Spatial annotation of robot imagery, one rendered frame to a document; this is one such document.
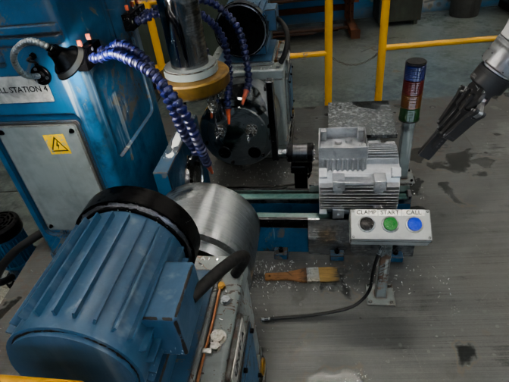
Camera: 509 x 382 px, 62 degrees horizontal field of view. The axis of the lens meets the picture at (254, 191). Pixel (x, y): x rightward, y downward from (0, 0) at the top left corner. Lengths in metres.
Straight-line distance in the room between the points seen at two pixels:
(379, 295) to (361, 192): 0.27
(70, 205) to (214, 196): 0.43
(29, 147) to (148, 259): 0.63
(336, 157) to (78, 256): 0.70
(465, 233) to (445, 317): 0.32
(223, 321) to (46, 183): 0.66
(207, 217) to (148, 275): 0.34
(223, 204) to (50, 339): 0.50
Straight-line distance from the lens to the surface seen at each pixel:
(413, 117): 1.41
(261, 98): 1.35
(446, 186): 1.55
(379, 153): 1.12
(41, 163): 1.14
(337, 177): 1.07
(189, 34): 0.99
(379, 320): 1.12
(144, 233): 0.58
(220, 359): 0.65
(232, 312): 0.69
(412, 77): 1.35
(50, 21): 0.94
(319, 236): 1.21
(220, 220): 0.86
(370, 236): 0.95
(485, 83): 1.00
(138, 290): 0.53
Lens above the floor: 1.71
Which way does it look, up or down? 37 degrees down
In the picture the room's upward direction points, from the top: 7 degrees counter-clockwise
